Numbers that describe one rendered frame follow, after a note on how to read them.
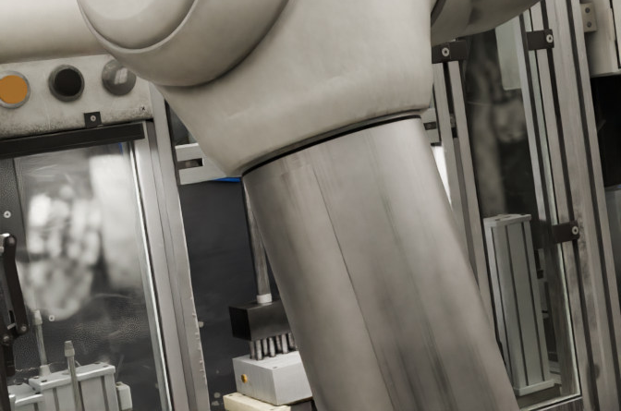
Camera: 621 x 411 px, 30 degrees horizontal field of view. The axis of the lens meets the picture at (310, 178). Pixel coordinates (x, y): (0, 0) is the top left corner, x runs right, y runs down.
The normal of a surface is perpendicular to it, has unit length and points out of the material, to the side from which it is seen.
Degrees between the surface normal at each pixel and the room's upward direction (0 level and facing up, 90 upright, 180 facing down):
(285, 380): 90
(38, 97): 90
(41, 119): 90
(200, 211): 90
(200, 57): 134
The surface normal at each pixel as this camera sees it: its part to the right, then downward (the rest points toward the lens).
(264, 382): -0.87, 0.15
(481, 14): -0.16, 0.90
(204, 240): 0.47, -0.02
